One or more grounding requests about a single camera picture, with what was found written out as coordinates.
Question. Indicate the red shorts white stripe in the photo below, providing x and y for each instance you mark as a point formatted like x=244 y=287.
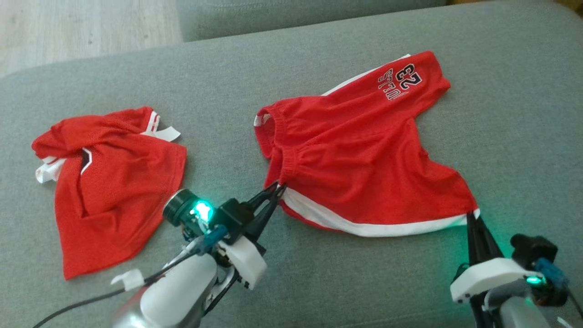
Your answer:
x=364 y=159

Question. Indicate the wrist black camera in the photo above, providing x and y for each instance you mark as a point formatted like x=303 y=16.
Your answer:
x=234 y=218
x=533 y=250

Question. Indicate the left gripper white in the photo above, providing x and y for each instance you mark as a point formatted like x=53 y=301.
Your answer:
x=246 y=264

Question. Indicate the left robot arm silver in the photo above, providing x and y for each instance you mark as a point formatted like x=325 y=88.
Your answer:
x=177 y=291

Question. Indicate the large grey sofa seat cushion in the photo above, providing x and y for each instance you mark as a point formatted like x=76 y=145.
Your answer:
x=291 y=282

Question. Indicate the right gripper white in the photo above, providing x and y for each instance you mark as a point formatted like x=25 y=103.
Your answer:
x=492 y=275

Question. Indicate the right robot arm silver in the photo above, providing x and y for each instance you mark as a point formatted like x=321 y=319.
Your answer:
x=519 y=314

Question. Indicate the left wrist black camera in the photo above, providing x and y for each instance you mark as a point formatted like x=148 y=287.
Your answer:
x=234 y=218

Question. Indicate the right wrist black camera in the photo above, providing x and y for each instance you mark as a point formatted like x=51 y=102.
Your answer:
x=533 y=250

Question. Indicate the red jersey shirt white sleeves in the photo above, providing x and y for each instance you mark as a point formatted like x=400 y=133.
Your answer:
x=114 y=196

